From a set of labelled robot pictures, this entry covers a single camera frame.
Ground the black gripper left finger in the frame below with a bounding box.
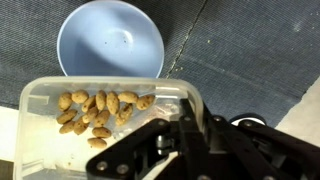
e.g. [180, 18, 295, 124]
[86, 98, 209, 180]

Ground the white plate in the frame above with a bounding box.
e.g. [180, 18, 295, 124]
[229, 113, 268, 127]

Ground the dark blue cloth mat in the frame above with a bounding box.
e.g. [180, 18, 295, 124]
[0, 0, 209, 111]
[165, 0, 320, 129]

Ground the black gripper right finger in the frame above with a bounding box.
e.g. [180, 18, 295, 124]
[203, 104, 320, 180]

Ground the brown snack nugget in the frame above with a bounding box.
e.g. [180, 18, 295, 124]
[87, 137, 108, 150]
[58, 92, 73, 112]
[115, 103, 134, 127]
[59, 120, 76, 135]
[95, 89, 108, 112]
[91, 126, 113, 139]
[73, 116, 90, 136]
[117, 90, 139, 104]
[81, 106, 99, 125]
[106, 91, 121, 116]
[81, 95, 98, 114]
[93, 109, 111, 128]
[71, 89, 90, 105]
[135, 94, 156, 111]
[56, 109, 78, 125]

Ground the clear plastic box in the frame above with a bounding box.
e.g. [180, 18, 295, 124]
[14, 75, 205, 180]

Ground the blue bowl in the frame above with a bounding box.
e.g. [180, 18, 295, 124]
[56, 0, 165, 79]

